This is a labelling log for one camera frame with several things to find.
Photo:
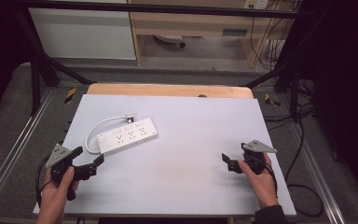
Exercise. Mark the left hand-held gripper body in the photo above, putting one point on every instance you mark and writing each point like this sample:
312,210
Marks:
58,154

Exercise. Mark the white wall socket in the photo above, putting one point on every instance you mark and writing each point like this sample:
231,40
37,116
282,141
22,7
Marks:
256,3

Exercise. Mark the wooden table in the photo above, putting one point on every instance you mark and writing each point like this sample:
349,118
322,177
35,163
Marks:
167,90

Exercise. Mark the person's right hand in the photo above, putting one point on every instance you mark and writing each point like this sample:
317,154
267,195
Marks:
264,186

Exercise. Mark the light wooden desk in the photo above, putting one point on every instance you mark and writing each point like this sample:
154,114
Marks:
192,23

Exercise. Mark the office chair base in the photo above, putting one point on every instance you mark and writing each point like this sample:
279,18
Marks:
171,39

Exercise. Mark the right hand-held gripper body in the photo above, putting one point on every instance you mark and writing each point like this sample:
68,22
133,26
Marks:
254,158

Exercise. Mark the yellow black tape marker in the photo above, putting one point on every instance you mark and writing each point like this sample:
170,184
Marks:
271,100
70,95

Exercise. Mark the black metal frame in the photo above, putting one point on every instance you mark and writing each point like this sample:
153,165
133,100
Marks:
155,9

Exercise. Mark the person's left hand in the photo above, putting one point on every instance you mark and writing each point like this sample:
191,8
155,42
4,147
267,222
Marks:
53,199

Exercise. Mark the white power plug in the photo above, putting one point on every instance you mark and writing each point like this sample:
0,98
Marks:
130,117

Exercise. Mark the aluminium floor rail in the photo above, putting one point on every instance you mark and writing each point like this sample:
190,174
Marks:
315,174
12,149

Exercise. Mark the white power strip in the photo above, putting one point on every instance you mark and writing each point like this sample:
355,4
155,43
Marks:
127,135

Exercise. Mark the white cabinet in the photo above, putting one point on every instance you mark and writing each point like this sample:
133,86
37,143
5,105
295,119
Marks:
80,34

